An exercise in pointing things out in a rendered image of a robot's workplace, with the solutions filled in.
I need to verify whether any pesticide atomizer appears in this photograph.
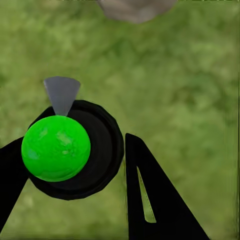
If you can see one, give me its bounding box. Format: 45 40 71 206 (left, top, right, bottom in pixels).
21 76 125 201

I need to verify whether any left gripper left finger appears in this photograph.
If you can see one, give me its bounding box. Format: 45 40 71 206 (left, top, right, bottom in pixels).
0 137 28 233

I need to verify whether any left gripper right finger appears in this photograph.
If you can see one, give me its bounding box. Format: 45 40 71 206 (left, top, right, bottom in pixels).
125 133 210 240

